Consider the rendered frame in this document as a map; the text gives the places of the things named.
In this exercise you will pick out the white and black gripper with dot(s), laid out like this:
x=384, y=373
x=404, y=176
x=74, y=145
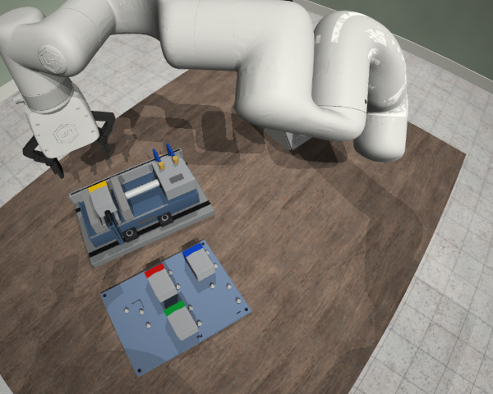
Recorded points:
x=70, y=127

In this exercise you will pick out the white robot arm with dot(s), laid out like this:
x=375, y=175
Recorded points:
x=269, y=43

